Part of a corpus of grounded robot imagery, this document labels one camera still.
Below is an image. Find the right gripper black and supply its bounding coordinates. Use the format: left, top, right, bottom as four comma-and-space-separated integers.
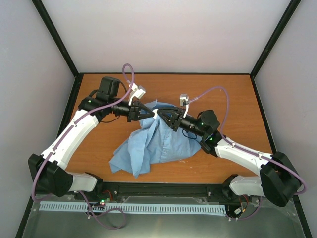
157, 108, 206, 138

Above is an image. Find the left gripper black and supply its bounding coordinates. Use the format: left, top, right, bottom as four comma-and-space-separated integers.
109, 98, 155, 122

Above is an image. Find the light blue shirt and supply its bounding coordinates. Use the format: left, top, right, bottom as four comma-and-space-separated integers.
109, 117, 201, 178

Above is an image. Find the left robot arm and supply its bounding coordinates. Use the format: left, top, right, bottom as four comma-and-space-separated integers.
28, 77, 155, 200

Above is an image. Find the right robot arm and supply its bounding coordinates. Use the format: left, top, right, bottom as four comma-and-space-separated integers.
155, 108, 304, 207

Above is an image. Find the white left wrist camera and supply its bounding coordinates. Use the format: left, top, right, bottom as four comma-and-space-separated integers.
128, 83, 146, 106

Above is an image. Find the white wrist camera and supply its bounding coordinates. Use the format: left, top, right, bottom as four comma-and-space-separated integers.
179, 94, 190, 118
128, 83, 146, 106

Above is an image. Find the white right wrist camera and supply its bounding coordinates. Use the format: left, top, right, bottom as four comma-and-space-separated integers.
179, 94, 190, 118

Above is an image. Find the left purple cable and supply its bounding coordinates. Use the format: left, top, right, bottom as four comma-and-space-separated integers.
31, 63, 136, 229

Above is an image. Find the light blue slotted cable duct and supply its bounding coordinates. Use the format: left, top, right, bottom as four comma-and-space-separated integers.
39, 201, 226, 216

